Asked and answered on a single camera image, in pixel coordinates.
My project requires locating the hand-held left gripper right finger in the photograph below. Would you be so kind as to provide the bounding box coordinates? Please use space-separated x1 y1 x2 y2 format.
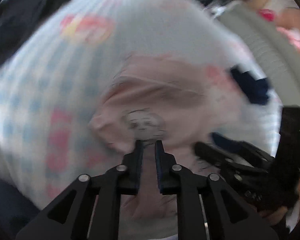
155 140 278 240

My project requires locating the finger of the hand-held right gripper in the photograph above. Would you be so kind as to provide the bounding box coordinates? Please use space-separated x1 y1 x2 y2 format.
195 142 266 181
211 133 276 166

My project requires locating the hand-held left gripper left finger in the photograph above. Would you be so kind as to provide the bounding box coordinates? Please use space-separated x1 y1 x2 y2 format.
15 140 144 240

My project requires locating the pink printed garment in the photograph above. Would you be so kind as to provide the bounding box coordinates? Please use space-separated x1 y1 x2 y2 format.
89 54 243 238

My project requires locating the person's right hand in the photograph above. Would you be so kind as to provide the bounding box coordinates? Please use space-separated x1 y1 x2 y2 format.
260 206 289 232

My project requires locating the navy folded garment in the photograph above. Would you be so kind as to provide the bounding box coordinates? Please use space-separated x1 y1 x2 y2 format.
229 65 270 105

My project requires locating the grey padded headboard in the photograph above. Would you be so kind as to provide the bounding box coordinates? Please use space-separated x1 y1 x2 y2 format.
219 4 300 110

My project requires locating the pink white plush toy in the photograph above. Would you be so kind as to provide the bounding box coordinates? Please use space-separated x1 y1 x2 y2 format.
276 26 300 50

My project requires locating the blue checked printed blanket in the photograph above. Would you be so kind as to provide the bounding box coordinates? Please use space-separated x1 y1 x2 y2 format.
0 0 283 210

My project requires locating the red plush toy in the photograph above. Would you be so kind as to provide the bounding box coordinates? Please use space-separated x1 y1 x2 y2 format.
259 9 276 22

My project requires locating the dark blue cloth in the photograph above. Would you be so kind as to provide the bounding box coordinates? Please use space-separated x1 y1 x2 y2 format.
0 177 42 240

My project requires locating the black garment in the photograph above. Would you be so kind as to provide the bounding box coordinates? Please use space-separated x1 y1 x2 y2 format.
0 0 74 74

